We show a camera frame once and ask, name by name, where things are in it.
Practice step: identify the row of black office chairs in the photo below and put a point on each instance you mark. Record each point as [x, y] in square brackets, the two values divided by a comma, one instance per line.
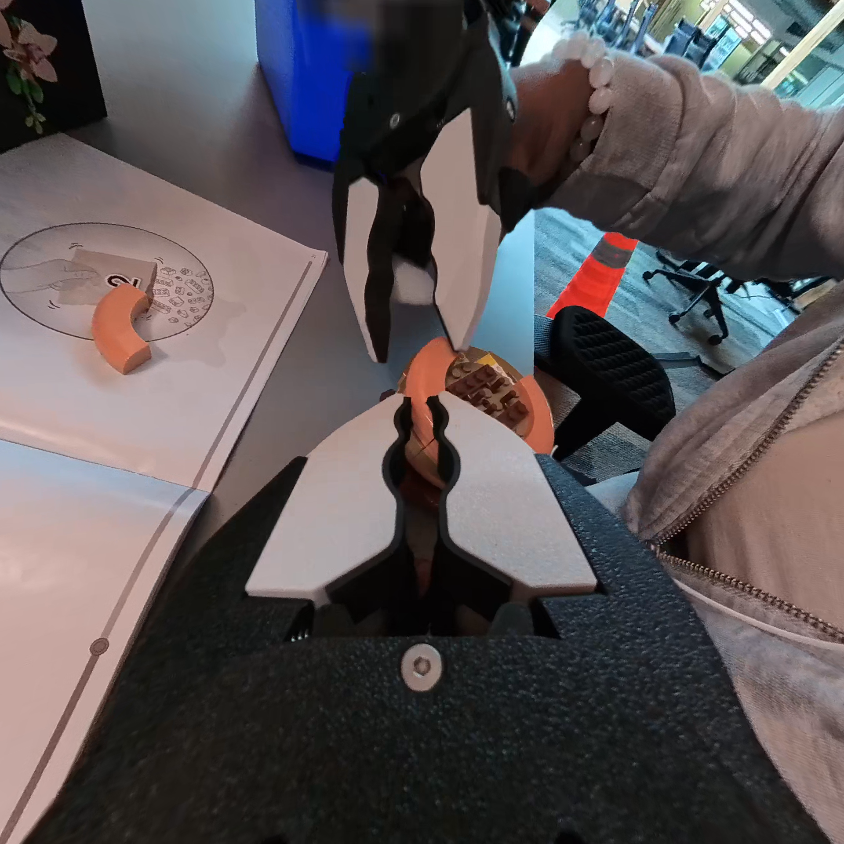
[660, 27]

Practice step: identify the blue plastic bin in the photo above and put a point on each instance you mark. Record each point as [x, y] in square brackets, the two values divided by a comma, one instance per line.
[303, 79]

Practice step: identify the brick pot model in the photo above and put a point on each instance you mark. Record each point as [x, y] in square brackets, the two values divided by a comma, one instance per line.
[521, 422]

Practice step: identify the studded orange arc brick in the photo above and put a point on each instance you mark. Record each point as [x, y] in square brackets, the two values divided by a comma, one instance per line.
[121, 330]

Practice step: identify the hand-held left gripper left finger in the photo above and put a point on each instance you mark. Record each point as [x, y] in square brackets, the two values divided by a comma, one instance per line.
[330, 521]

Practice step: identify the black mesh chair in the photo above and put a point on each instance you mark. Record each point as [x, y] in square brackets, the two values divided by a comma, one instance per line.
[607, 376]

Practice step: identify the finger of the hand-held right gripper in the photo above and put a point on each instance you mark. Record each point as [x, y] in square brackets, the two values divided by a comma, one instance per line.
[363, 251]
[468, 224]

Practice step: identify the black office chair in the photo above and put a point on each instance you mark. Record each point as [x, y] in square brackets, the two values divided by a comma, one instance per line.
[693, 290]

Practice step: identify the white instruction booklet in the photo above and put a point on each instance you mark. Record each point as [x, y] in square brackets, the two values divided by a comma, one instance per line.
[132, 396]

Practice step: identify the person's right hand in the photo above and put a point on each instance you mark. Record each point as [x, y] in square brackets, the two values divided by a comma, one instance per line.
[547, 125]

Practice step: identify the orange floor object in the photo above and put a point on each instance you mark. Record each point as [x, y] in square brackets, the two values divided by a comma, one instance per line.
[594, 277]

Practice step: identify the black flower print box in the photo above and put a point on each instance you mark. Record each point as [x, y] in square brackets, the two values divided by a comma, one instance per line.
[46, 66]

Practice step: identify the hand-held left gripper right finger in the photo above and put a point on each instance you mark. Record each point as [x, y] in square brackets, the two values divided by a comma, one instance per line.
[514, 521]

